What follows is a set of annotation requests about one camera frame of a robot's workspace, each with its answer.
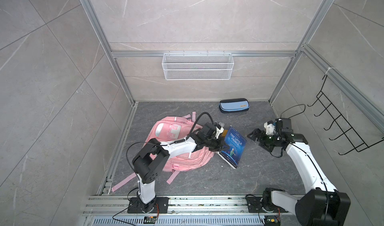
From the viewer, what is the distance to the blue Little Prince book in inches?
31.2

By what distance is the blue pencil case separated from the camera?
44.7 inches

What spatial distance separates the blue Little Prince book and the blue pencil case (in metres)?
0.27
